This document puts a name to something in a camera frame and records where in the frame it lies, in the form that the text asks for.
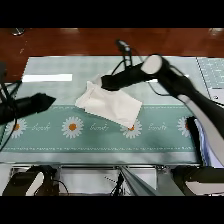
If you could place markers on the white garment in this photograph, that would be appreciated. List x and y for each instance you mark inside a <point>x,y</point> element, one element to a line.
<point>111,105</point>

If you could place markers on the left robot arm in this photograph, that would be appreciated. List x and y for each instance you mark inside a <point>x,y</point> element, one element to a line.
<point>28,105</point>

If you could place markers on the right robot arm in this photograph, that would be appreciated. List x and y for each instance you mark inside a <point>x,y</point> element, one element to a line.
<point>180,85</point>

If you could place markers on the black garment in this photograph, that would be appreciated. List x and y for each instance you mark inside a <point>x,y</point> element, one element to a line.
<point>192,140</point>

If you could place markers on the blue striped garment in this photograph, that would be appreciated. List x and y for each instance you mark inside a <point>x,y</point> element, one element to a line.
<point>204,146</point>

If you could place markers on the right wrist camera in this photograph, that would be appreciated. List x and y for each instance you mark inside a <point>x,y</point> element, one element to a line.
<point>125,50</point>

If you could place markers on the silver frame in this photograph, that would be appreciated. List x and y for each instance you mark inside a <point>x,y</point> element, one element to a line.
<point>140,181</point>

